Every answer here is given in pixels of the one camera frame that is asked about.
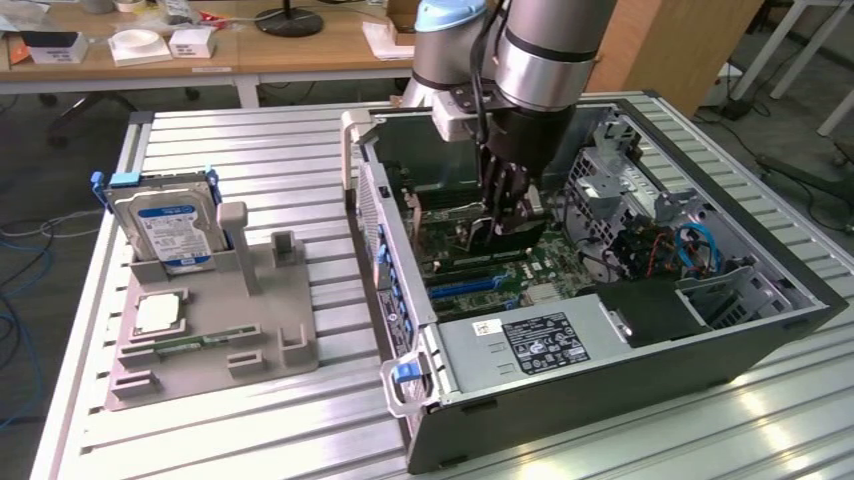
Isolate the white table frame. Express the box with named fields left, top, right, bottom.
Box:
left=726, top=0, right=854, bottom=136

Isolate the white ring on square base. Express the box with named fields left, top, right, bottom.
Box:
left=105, top=28, right=175, bottom=68

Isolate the open black PC case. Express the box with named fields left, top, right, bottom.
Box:
left=340, top=97, right=850, bottom=475

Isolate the black plastic shroud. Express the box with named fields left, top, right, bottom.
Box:
left=595, top=277, right=714, bottom=350

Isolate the hard disk with blue carrier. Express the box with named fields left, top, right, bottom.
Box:
left=89, top=163, right=225, bottom=275

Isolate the black RAM slot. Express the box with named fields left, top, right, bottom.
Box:
left=399, top=179, right=482, bottom=194
left=402, top=189, right=482, bottom=204
left=400, top=184, right=482, bottom=199

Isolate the grey floor cable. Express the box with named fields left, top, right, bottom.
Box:
left=0, top=208, right=108, bottom=240

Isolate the red wire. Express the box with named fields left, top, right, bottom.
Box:
left=650, top=232, right=671, bottom=279

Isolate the green RAM stick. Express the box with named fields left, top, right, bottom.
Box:
left=153, top=329, right=259, bottom=354

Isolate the blue wire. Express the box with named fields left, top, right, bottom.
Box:
left=672, top=221, right=726, bottom=279

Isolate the graphics card with metal bracket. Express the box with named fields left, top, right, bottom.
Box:
left=403, top=192, right=546, bottom=261

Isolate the white paper stack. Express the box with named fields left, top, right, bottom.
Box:
left=363, top=20, right=416, bottom=61

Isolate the black round lamp base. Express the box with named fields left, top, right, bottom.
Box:
left=255, top=0, right=327, bottom=39

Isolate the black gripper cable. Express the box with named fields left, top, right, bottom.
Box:
left=468, top=0, right=512, bottom=149

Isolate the wooden desk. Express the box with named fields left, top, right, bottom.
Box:
left=0, top=0, right=602, bottom=109

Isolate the silver chipset heatsink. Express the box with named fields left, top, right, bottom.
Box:
left=526, top=284, right=570, bottom=307

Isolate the grey power supply unit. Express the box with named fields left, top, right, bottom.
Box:
left=436, top=293, right=632, bottom=395

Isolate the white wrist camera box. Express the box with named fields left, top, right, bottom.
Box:
left=430, top=84, right=512, bottom=144

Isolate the grey parts rack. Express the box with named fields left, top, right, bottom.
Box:
left=104, top=199, right=322, bottom=412

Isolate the black office chair base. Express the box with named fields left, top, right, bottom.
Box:
left=753, top=152, right=854, bottom=201
left=39, top=89, right=139, bottom=149

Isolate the small white box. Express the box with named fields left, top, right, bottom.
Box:
left=165, top=26, right=219, bottom=60

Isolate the silver CPU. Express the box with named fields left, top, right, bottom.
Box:
left=132, top=294, right=192, bottom=336

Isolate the metal disk bay cage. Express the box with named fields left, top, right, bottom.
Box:
left=674, top=264, right=799, bottom=332
left=564, top=144, right=672, bottom=239

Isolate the wooden cabinet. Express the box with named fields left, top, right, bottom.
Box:
left=584, top=0, right=767, bottom=109

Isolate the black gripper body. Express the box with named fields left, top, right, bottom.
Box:
left=483, top=104, right=579, bottom=176

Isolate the blue expansion slot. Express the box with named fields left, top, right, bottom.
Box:
left=426, top=276, right=514, bottom=302

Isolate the green motherboard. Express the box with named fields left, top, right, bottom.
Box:
left=390, top=164, right=592, bottom=324

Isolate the brown cardboard box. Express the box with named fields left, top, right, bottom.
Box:
left=386, top=0, right=420, bottom=35

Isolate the white box with black lid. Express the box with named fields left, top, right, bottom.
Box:
left=17, top=30, right=91, bottom=66

